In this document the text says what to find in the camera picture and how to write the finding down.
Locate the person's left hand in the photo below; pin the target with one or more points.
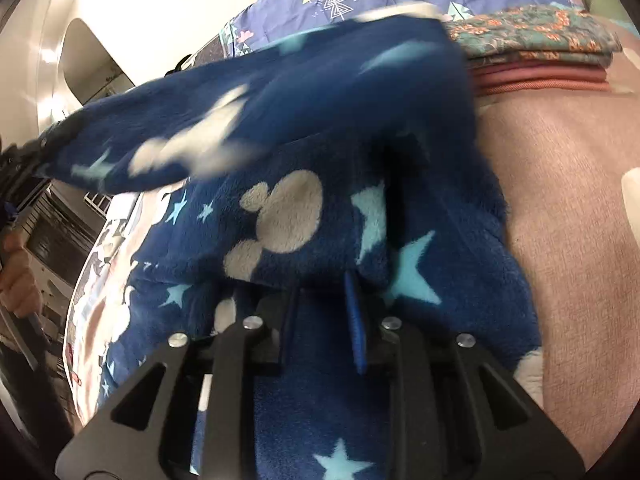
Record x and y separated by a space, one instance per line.
20 285

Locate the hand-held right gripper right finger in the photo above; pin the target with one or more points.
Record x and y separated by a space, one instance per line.
356 320

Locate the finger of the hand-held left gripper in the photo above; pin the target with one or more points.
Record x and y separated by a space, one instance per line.
30 152

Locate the folded pink garment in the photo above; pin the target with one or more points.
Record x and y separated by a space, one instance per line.
540 80

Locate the swan print bed sheet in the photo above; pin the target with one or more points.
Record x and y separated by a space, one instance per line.
110 270

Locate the arched white wall mirror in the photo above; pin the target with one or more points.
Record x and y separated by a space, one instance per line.
90 70

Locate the folded floral cloth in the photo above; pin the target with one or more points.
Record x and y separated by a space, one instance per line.
525 35

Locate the blue star print fleece garment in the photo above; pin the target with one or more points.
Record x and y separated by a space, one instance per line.
300 110

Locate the pink polka dot blanket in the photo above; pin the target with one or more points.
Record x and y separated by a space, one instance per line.
575 210

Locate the grey drawer cabinet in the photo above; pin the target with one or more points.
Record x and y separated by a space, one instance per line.
55 250

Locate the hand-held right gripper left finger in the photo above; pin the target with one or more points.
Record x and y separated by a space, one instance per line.
288 325

